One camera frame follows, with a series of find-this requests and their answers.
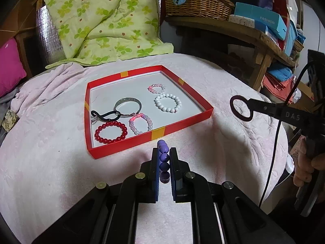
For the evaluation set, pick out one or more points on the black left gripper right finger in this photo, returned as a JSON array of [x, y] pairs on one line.
[[178, 170]]

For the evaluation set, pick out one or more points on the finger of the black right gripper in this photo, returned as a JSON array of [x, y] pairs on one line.
[[275, 110]]

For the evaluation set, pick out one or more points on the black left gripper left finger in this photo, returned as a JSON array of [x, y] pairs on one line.
[[150, 184]]

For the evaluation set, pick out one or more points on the silver metal bangle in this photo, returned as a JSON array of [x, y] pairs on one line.
[[128, 107]]

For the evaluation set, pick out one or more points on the person's right hand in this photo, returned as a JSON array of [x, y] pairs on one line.
[[305, 166]]

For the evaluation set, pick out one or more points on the red folded cloth stack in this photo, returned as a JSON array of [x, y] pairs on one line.
[[275, 90]]

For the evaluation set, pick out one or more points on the blue folded cloth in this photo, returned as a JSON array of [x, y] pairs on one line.
[[279, 71]]

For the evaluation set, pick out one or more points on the wooden shelf table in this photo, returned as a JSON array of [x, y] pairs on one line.
[[265, 49]]

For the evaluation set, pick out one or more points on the red shallow box lid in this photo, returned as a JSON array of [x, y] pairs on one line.
[[169, 107]]

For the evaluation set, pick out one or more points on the blue fashion box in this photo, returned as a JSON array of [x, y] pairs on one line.
[[272, 19]]

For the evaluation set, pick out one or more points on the white patterned box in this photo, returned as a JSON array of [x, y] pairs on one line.
[[242, 20]]

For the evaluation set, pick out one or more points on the pink embossed blanket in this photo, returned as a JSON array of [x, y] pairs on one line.
[[46, 169]]

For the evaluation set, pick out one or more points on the wicker basket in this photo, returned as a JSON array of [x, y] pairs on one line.
[[211, 9]]

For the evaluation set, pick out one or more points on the floral patterned cloth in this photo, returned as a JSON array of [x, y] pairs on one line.
[[9, 120]]

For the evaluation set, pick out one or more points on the silver foil insulation mat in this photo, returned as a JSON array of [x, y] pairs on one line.
[[48, 37]]

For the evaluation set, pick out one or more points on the grey cloth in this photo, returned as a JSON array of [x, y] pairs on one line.
[[5, 106]]

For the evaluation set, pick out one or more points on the green clover quilt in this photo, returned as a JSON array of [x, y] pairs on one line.
[[94, 32]]

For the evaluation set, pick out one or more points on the magenta pillow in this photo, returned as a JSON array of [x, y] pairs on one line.
[[12, 70]]

